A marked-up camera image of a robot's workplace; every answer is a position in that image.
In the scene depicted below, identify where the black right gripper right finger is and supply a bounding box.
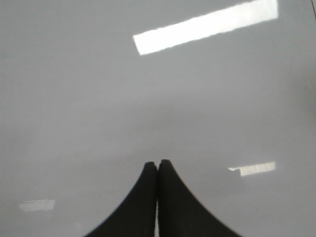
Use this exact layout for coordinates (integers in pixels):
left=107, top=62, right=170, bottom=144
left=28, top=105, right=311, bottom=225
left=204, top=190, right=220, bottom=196
left=158, top=159, right=239, bottom=237

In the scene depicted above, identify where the white whiteboard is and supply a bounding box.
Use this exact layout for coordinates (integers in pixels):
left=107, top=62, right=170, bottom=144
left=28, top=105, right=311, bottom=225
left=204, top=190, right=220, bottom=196
left=0, top=0, right=316, bottom=237

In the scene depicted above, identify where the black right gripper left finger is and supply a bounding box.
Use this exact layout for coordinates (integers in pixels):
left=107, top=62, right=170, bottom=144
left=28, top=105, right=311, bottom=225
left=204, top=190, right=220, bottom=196
left=87, top=161, right=158, bottom=237

